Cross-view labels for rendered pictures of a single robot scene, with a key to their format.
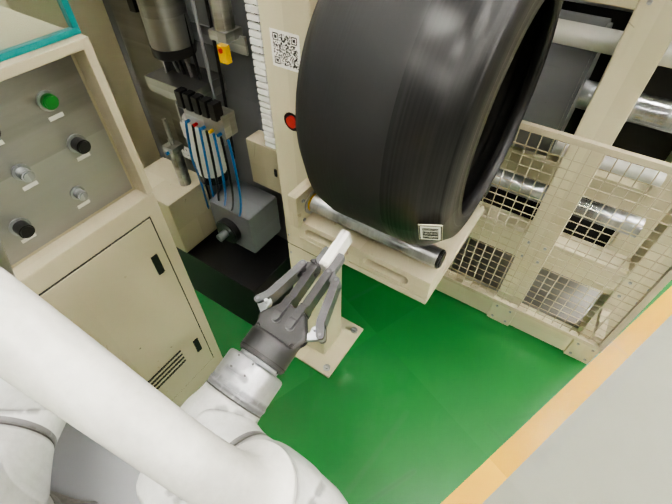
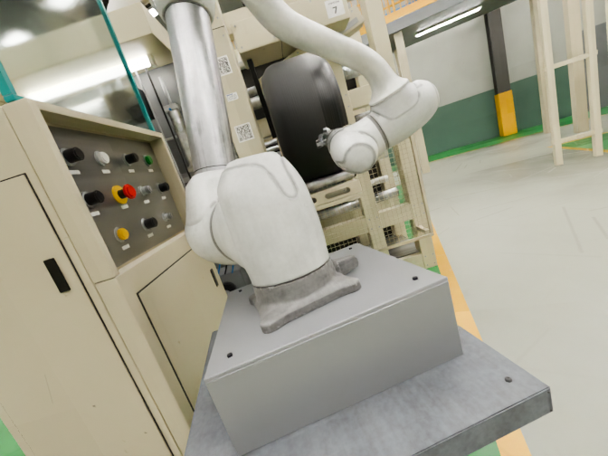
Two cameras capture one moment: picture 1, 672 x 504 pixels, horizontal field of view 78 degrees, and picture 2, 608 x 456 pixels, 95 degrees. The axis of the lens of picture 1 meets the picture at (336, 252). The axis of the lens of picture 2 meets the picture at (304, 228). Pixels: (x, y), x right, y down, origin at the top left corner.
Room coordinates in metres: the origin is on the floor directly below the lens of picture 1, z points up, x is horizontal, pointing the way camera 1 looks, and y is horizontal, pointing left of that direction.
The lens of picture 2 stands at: (-0.36, 0.73, 1.01)
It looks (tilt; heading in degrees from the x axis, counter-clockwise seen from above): 12 degrees down; 328
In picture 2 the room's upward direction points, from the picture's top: 18 degrees counter-clockwise
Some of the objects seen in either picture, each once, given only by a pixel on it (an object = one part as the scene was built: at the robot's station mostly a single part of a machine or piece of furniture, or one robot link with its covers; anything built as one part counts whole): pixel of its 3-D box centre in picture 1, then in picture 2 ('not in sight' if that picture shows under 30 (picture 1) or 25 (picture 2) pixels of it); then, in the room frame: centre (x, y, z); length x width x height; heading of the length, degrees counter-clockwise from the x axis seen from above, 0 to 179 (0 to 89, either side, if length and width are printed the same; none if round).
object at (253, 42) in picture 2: not in sight; (290, 31); (0.98, -0.43, 1.71); 0.61 x 0.25 x 0.15; 56
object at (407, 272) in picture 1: (368, 246); (321, 196); (0.68, -0.08, 0.83); 0.36 x 0.09 x 0.06; 56
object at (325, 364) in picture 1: (320, 336); not in sight; (0.92, 0.07, 0.01); 0.27 x 0.27 x 0.02; 56
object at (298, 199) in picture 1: (339, 170); not in sight; (0.90, -0.01, 0.90); 0.40 x 0.03 x 0.10; 146
